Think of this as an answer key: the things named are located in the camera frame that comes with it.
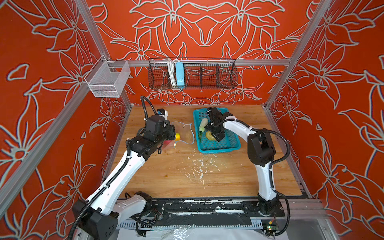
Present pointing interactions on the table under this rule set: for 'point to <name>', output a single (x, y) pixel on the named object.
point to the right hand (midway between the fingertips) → (207, 132)
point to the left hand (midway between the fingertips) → (173, 126)
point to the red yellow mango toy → (177, 136)
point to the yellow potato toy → (209, 136)
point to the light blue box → (180, 75)
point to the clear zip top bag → (185, 131)
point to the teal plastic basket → (230, 141)
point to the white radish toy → (203, 123)
